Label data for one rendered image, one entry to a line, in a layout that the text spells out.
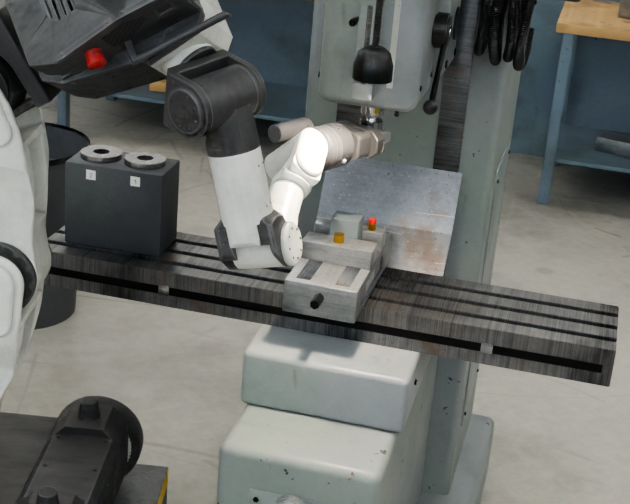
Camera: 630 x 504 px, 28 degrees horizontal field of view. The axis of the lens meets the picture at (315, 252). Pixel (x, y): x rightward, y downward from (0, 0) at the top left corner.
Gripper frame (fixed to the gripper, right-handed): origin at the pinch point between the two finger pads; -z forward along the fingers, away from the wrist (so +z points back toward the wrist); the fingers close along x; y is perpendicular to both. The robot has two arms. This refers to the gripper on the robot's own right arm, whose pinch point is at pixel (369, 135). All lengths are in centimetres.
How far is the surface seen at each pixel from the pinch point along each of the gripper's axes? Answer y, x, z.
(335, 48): -18.7, 2.3, 11.2
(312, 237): 21.9, 5.5, 8.9
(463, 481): 103, -4, -53
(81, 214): 26, 53, 30
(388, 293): 32.8, -8.2, -1.2
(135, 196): 20, 42, 25
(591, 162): 97, 104, -332
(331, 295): 27.6, -8.0, 18.6
